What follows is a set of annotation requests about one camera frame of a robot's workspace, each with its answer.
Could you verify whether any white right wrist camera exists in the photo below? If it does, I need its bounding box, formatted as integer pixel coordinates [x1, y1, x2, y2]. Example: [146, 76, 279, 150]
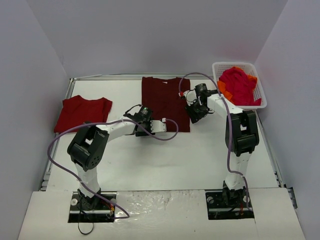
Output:
[178, 89, 197, 106]

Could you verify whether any crimson pink t shirt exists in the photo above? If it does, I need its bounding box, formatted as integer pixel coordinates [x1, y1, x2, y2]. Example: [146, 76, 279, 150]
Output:
[218, 66, 262, 107]

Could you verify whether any white plastic laundry basket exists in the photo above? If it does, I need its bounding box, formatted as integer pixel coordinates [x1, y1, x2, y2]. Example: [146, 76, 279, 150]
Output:
[212, 62, 267, 110]

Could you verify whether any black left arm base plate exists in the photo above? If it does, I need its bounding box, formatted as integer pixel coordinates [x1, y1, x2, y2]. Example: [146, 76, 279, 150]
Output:
[68, 192, 116, 223]

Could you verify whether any folded red t shirt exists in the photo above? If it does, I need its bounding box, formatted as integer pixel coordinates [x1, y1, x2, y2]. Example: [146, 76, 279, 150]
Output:
[53, 95, 113, 134]

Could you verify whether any orange t shirt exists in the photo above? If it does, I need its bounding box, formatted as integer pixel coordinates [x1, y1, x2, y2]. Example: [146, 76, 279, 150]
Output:
[216, 74, 258, 101]

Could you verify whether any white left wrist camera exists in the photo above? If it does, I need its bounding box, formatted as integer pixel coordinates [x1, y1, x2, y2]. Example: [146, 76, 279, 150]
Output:
[150, 118, 167, 133]

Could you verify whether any thin black cable loop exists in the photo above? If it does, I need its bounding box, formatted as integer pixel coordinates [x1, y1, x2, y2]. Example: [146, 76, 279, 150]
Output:
[76, 217, 95, 236]

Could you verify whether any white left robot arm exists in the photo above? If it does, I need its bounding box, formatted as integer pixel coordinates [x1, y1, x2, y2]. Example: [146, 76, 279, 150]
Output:
[67, 105, 153, 209]

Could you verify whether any dark maroon t shirt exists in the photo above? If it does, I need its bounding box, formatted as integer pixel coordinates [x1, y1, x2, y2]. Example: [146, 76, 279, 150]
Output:
[141, 77, 191, 133]

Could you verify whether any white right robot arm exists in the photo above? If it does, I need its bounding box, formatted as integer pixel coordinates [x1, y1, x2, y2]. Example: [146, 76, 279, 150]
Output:
[180, 83, 260, 207]

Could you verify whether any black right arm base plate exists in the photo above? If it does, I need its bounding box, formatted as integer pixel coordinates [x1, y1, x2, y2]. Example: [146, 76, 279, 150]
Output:
[205, 189, 255, 221]

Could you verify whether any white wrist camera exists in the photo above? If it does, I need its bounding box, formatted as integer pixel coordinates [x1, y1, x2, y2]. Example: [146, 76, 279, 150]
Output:
[150, 118, 167, 133]
[178, 89, 197, 106]

